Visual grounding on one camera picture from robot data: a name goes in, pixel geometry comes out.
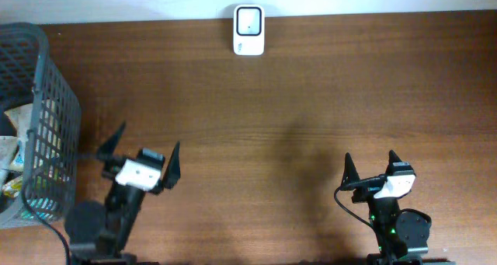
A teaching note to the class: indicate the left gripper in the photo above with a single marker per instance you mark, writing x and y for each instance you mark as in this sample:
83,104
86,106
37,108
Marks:
174,171

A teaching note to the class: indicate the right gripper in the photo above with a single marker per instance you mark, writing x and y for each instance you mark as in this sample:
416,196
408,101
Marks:
350,181

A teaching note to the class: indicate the large yellow white snack bag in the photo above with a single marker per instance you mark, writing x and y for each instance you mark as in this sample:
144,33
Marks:
20,118

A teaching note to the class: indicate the green yellow snack bar wrapper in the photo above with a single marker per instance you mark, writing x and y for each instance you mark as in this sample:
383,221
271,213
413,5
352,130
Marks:
13,188

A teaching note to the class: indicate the white cosmetic tube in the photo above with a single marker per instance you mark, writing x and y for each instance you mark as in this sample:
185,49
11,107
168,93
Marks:
8,149

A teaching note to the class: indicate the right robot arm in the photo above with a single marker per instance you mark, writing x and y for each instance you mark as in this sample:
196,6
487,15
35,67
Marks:
402,234

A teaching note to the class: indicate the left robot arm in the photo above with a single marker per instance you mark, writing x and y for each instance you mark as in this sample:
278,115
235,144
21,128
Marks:
98,232

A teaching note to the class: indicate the white barcode scanner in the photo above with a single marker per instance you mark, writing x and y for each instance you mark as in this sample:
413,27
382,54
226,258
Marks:
249,25

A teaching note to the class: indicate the grey plastic mesh basket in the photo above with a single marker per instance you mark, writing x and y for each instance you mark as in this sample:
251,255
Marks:
28,75

